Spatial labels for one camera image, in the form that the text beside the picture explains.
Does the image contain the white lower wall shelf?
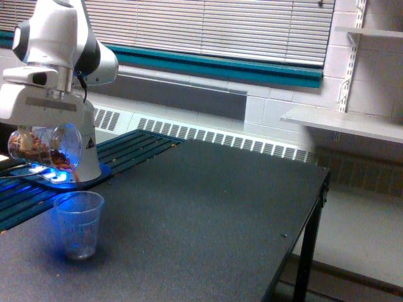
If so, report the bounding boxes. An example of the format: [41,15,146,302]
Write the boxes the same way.
[280,106,402,143]

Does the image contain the teal window sill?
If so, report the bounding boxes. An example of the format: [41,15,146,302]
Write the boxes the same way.
[0,30,324,89]

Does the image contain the white window blinds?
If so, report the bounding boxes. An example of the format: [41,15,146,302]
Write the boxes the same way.
[0,0,335,67]

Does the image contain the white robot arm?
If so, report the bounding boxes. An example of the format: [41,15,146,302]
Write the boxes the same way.
[1,1,118,184]

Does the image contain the clear cup with brown contents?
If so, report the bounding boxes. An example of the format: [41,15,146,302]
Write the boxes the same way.
[8,124,82,172]

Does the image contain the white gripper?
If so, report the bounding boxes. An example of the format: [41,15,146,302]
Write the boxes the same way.
[1,66,84,127]

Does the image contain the white upper wall shelf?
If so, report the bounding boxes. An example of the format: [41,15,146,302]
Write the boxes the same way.
[335,26,403,39]

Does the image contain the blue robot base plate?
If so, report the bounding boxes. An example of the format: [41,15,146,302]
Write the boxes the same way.
[10,163,111,192]

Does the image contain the empty clear plastic cup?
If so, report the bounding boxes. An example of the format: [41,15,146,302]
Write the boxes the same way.
[54,191,105,260]

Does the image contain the white baseboard radiator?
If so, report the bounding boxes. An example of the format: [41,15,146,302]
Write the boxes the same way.
[94,104,318,164]

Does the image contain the white wall shelf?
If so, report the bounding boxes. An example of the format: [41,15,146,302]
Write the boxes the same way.
[280,106,402,143]
[335,26,403,39]

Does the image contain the black table leg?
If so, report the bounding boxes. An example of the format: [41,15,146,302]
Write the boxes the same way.
[292,172,331,301]

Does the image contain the black cable at base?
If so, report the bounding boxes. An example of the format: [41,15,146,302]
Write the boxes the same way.
[0,162,32,181]

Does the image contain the teal slatted rail platform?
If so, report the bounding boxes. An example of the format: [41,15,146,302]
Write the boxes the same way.
[1,130,184,232]

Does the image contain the white shelf bracket rail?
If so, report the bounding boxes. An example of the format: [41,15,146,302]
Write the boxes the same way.
[338,0,367,113]

